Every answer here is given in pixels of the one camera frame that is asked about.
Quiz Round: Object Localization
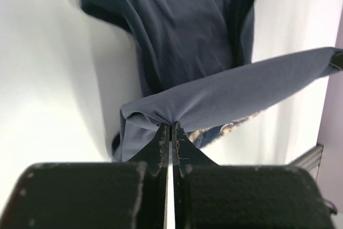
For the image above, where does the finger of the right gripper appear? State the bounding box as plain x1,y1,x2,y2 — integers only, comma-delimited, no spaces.
331,53,343,71

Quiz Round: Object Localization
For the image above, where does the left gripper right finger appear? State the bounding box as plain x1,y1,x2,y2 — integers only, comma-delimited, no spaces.
173,123,334,228

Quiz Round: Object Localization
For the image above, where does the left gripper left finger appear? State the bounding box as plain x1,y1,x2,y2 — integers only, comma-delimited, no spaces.
5,125,169,228

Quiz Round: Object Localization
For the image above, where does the blue graphic tank top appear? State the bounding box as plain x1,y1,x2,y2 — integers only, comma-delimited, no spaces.
81,0,342,162

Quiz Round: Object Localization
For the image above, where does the right aluminium frame post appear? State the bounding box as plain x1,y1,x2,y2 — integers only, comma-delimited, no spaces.
289,144,324,181

